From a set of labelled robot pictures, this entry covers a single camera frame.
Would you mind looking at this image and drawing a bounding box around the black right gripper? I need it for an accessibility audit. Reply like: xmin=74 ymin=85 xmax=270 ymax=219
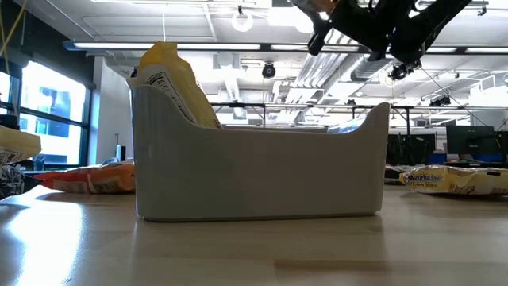
xmin=291 ymin=0 xmax=398 ymax=62

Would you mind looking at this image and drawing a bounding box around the yellow Maruchan ramen packet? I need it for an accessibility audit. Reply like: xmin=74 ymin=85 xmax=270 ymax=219
xmin=126 ymin=41 xmax=223 ymax=130
xmin=0 ymin=126 xmax=42 ymax=165

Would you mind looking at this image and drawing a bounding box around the black ramen packet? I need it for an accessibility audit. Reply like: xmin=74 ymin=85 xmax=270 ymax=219
xmin=0 ymin=162 xmax=36 ymax=200

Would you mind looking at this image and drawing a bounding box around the round white ceiling lamp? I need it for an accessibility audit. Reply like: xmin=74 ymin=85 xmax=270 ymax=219
xmin=231 ymin=10 xmax=255 ymax=33

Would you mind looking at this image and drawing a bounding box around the black ceiling spotlight cluster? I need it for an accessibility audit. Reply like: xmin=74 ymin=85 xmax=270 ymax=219
xmin=387 ymin=57 xmax=423 ymax=82

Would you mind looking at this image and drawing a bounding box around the black metal rack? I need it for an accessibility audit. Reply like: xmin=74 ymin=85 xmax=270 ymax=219
xmin=210 ymin=102 xmax=508 ymax=138

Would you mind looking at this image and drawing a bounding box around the black monitor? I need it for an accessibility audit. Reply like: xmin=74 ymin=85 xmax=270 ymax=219
xmin=387 ymin=133 xmax=437 ymax=166
xmin=445 ymin=125 xmax=496 ymax=157

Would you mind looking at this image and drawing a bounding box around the pale grey plastic bin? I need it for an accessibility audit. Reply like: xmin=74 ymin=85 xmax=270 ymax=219
xmin=130 ymin=83 xmax=392 ymax=222

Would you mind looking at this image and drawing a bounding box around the black ceiling fixture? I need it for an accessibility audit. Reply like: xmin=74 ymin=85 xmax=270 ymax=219
xmin=444 ymin=0 xmax=489 ymax=17

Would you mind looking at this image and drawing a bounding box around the blue crate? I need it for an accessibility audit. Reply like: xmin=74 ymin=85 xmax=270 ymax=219
xmin=427 ymin=153 xmax=507 ymax=164

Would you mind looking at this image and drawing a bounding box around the yellow creamy chicken ramen packet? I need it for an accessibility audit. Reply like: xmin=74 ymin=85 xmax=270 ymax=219
xmin=398 ymin=164 xmax=508 ymax=196

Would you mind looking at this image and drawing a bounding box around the long linear ceiling light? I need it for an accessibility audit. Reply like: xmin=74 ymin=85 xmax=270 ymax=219
xmin=62 ymin=39 xmax=508 ymax=56

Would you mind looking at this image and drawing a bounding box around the orange red ramen packet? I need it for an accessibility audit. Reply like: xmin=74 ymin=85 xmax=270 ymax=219
xmin=34 ymin=160 xmax=137 ymax=195

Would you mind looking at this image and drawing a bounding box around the grey ventilation duct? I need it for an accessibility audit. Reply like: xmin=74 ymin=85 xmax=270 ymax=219
xmin=348 ymin=33 xmax=421 ymax=83

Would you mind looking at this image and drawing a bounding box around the large window black frame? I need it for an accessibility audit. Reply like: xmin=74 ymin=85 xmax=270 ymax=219
xmin=0 ymin=59 xmax=95 ymax=170

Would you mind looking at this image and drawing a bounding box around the yellow hanging cord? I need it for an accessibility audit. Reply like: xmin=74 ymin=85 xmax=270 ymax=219
xmin=0 ymin=0 xmax=29 ymax=116

